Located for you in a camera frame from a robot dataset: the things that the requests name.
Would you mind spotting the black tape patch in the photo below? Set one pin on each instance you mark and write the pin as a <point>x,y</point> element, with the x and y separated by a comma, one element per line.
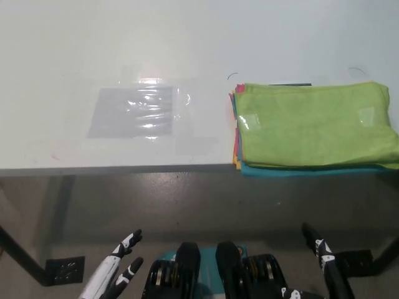
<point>290,84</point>

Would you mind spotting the clear plastic film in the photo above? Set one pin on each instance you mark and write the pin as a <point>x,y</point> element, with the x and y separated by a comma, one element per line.
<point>184,98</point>

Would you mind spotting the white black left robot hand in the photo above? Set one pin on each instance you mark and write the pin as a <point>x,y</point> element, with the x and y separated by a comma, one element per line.
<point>106,271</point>

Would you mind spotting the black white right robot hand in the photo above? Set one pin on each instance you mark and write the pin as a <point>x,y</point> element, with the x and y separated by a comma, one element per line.
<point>330,264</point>

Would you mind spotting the clear plastic sheet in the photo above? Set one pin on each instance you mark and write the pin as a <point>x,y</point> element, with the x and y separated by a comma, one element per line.
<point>118,115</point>

